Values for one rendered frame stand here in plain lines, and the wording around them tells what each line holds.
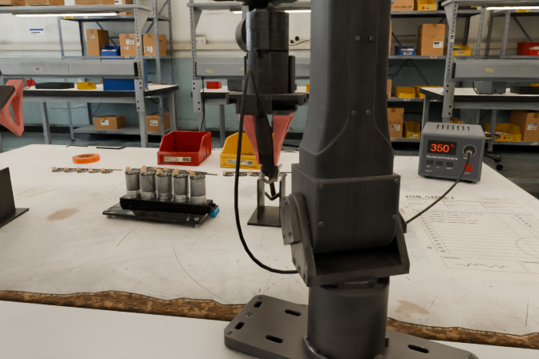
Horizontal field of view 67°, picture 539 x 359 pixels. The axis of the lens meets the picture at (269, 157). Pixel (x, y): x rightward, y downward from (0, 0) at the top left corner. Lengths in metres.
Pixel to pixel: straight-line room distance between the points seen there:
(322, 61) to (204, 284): 0.28
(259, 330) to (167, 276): 0.15
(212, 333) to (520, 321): 0.29
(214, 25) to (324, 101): 4.90
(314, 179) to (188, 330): 0.19
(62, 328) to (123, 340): 0.06
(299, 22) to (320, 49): 4.70
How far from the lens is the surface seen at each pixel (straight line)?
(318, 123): 0.30
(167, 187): 0.65
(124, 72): 3.20
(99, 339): 0.42
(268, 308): 0.41
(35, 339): 0.44
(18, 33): 6.40
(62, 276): 0.53
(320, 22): 0.30
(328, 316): 0.32
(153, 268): 0.51
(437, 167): 0.87
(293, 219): 0.30
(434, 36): 4.68
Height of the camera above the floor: 0.99
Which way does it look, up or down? 14 degrees down
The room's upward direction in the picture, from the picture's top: straight up
